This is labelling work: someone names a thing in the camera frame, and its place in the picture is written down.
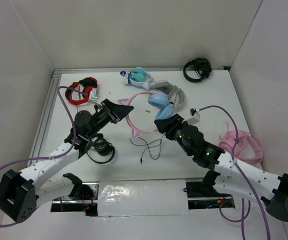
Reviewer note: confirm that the blue pink cat-ear headphones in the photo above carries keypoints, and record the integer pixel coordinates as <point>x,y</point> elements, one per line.
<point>158,100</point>

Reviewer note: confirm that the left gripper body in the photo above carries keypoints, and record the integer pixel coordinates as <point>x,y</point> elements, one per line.
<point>102,118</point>

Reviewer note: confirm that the pink gaming headset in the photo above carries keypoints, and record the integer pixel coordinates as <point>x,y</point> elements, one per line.
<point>248,149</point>

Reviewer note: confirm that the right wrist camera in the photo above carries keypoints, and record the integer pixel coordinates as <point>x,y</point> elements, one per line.
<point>194,117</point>

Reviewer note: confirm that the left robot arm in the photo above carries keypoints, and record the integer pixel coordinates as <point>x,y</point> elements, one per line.
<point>22,192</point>

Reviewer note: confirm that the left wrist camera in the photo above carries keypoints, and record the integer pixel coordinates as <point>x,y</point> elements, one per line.
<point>94,96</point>

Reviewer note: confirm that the teal white cat-ear headphones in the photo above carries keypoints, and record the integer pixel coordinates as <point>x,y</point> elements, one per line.
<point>138,77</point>

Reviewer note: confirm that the white taped cover sheet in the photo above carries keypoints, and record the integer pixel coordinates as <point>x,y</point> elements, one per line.
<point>142,198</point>

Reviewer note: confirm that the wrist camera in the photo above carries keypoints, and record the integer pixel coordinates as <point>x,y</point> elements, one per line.
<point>194,117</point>
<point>94,96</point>

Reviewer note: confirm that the grey white headphones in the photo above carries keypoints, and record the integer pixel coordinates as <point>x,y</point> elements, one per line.
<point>174,93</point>

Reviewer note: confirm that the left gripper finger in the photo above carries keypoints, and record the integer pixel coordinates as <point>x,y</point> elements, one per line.
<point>120,112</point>
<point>114,107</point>

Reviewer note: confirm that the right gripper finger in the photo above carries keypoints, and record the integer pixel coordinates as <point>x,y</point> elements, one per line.
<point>171,120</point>
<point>163,129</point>

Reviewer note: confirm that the large black headphones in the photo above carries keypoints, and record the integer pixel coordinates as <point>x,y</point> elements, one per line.
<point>201,66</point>

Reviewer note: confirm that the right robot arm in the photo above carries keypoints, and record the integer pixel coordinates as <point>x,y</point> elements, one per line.
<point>227,175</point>

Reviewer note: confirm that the red black headphones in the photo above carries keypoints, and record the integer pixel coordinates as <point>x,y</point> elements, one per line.
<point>80,92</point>

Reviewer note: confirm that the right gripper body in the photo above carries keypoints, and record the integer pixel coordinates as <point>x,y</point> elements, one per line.
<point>175,133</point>

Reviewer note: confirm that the small black headphones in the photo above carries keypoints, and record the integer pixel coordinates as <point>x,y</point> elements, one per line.
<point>103,148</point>

